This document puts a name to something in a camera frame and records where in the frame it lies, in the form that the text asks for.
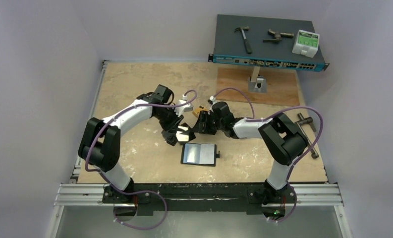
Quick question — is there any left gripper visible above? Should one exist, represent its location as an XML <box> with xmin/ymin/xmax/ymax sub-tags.
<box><xmin>154</xmin><ymin>105</ymin><xmax>183</xmax><ymax>134</ymax></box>

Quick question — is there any black leather card holder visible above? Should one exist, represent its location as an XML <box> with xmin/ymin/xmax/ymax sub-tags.
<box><xmin>180</xmin><ymin>143</ymin><xmax>221</xmax><ymax>167</ymax></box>

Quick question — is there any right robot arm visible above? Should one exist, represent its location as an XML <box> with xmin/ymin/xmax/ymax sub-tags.
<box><xmin>192</xmin><ymin>102</ymin><xmax>309</xmax><ymax>202</ymax></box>

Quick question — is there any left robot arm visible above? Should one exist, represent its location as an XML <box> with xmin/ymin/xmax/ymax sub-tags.
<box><xmin>78</xmin><ymin>84</ymin><xmax>197</xmax><ymax>203</ymax></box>

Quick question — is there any yellow card stack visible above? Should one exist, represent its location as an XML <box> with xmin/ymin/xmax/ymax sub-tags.
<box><xmin>192</xmin><ymin>106</ymin><xmax>206</xmax><ymax>118</ymax></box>

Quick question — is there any wooden board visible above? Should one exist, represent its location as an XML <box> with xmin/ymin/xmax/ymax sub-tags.
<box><xmin>216</xmin><ymin>66</ymin><xmax>300</xmax><ymax>107</ymax></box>

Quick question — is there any small hammer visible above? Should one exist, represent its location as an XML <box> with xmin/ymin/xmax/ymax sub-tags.
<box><xmin>234</xmin><ymin>26</ymin><xmax>252</xmax><ymax>54</ymax></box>

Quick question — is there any metal clamp tool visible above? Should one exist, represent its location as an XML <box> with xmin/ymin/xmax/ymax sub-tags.
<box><xmin>262</xmin><ymin>29</ymin><xmax>294</xmax><ymax>43</ymax></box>

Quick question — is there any white green box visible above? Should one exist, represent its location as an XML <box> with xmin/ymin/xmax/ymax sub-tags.
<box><xmin>292</xmin><ymin>30</ymin><xmax>320</xmax><ymax>58</ymax></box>

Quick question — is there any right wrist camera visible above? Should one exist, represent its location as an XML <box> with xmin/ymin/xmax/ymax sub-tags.
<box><xmin>208</xmin><ymin>96</ymin><xmax>218</xmax><ymax>114</ymax></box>

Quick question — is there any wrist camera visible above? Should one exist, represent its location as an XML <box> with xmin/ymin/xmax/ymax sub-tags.
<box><xmin>208</xmin><ymin>96</ymin><xmax>218</xmax><ymax>114</ymax></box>
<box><xmin>174</xmin><ymin>94</ymin><xmax>193</xmax><ymax>117</ymax></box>

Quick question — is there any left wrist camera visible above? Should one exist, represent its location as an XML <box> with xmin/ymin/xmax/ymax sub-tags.
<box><xmin>174</xmin><ymin>94</ymin><xmax>193</xmax><ymax>117</ymax></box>

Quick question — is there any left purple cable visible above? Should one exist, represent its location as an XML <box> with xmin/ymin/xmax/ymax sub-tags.
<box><xmin>84</xmin><ymin>89</ymin><xmax>199</xmax><ymax>194</ymax></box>

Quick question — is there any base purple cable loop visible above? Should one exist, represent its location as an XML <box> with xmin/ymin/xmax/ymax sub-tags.
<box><xmin>112</xmin><ymin>190</ymin><xmax>169</xmax><ymax>231</ymax></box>

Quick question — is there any metal stand bracket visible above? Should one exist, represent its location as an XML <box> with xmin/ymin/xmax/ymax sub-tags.
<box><xmin>247</xmin><ymin>66</ymin><xmax>267</xmax><ymax>93</ymax></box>

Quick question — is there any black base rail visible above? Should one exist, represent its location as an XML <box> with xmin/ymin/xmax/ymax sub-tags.
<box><xmin>102</xmin><ymin>182</ymin><xmax>296</xmax><ymax>218</ymax></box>

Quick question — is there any metal crank handle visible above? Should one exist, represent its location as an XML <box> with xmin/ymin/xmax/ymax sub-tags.
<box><xmin>296</xmin><ymin>113</ymin><xmax>320</xmax><ymax>160</ymax></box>

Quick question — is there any blue network switch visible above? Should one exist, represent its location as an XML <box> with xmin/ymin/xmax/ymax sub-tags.
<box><xmin>208</xmin><ymin>14</ymin><xmax>329</xmax><ymax>72</ymax></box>

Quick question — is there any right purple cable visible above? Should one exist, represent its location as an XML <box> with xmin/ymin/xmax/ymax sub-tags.
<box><xmin>211</xmin><ymin>87</ymin><xmax>324</xmax><ymax>184</ymax></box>

